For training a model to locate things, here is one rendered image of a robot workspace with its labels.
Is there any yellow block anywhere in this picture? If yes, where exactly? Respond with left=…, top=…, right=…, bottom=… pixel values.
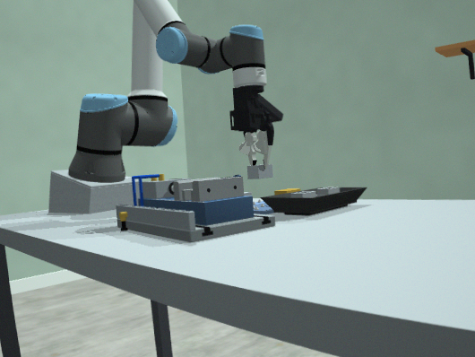
left=274, top=188, right=300, bottom=195

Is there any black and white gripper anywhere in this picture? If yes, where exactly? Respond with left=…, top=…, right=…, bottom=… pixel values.
left=229, top=85, right=274, bottom=169

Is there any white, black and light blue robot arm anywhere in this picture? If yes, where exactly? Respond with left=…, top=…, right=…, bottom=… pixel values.
left=68, top=0, right=267, bottom=183

